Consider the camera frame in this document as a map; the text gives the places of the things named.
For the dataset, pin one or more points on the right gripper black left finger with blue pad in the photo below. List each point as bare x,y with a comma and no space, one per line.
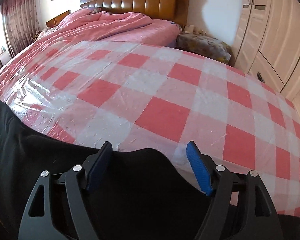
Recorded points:
37,222

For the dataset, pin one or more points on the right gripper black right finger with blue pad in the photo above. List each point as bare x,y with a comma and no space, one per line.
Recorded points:
240,206

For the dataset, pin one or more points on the black pants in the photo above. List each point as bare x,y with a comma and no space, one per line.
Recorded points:
141,194

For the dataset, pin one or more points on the pink checkered bed sheet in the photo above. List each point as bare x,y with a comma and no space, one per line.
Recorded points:
137,96

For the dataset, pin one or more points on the light wood wardrobe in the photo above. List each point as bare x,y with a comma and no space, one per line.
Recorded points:
267,44

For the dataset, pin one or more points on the nightstand with floral cloth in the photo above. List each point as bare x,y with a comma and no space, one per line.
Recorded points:
204,45

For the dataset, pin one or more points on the far wooden nightstand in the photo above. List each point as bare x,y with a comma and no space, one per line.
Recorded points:
56,20

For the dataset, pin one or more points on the pink quilt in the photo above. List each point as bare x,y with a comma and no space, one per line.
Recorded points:
80,33

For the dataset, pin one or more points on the dark red curtain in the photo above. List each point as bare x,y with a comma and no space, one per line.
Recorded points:
20,23

